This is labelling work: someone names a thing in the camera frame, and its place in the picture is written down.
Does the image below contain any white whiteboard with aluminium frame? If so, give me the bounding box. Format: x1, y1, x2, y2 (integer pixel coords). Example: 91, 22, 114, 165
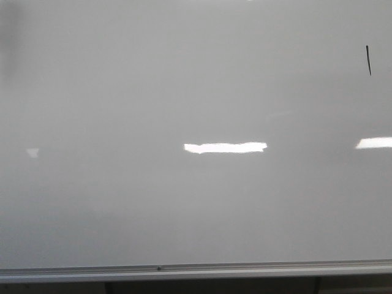
1, 1, 391, 284

